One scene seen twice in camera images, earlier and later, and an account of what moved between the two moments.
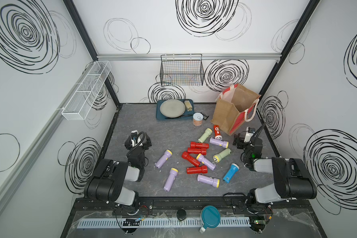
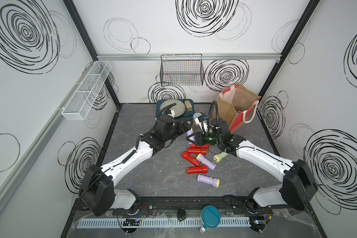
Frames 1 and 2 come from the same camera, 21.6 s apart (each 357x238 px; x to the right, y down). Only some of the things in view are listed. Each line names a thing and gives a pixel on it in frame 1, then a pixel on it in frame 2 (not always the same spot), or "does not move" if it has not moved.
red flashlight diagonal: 188,157 does not move
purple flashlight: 170,179 → 189,133
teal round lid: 210,216 does not move
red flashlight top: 194,145 does not move
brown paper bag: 235,104 does not move
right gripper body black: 241,145 → 208,138
